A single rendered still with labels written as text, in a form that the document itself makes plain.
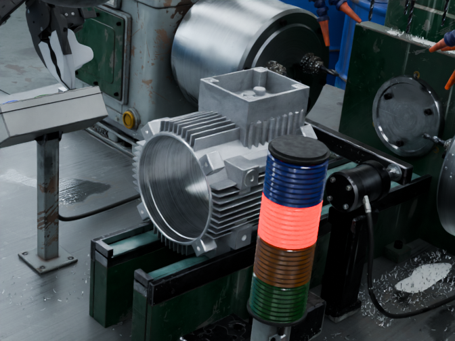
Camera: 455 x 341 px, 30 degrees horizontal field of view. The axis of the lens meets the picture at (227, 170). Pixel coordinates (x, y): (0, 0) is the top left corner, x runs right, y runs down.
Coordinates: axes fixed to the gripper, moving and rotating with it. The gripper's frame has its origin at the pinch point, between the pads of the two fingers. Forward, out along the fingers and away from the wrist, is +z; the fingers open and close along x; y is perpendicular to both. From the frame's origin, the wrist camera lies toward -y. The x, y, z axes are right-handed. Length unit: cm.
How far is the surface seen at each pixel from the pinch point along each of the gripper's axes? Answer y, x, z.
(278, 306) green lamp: -13, -46, 37
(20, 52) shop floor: 167, 311, -95
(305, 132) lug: 17.9, -27.4, 19.7
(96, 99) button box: 2.2, -3.5, 4.1
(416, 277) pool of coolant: 42, -17, 48
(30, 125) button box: -9.8, -3.5, 5.9
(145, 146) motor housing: 0.0, -14.9, 14.5
